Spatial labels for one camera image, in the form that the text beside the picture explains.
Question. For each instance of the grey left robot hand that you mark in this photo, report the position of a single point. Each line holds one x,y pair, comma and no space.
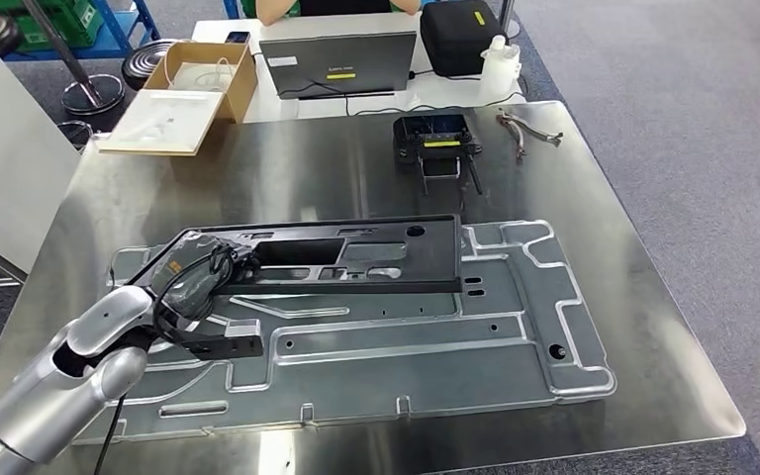
196,275

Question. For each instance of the black plastic plate part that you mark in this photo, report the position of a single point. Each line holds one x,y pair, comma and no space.
432,256

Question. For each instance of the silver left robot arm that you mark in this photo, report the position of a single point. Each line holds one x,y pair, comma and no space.
59,400

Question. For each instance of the stainless steel workbench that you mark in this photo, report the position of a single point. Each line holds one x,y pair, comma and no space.
649,262

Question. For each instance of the white table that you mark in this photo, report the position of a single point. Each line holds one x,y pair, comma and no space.
275,108

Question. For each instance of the brown cardboard box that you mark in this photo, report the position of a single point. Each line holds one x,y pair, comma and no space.
239,85

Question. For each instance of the white cabinet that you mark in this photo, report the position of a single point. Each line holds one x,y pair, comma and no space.
13,151

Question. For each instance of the black smartphone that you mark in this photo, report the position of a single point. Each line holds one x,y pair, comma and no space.
238,37

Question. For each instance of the grey stamped metal panel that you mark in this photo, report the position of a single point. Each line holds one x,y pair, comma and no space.
419,374

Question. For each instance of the blue storage rack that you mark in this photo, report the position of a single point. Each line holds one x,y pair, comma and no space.
145,19

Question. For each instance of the grey laptop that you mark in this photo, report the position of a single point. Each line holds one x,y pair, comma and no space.
354,59

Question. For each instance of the black controller yellow label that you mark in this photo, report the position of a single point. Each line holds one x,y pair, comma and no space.
436,141

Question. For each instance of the person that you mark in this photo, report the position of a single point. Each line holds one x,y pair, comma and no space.
275,10

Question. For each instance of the green plastic crate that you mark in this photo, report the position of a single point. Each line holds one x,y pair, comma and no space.
72,23

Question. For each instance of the black carry case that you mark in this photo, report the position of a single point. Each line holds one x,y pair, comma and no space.
458,39

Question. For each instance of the small metal hand tool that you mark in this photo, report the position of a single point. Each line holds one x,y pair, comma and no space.
531,131

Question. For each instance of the white plastic bottle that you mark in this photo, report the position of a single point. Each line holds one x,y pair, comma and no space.
499,72

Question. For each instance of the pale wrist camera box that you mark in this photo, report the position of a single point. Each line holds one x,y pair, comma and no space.
242,328

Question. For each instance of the black base stanchion post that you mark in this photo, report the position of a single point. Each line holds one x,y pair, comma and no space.
91,95

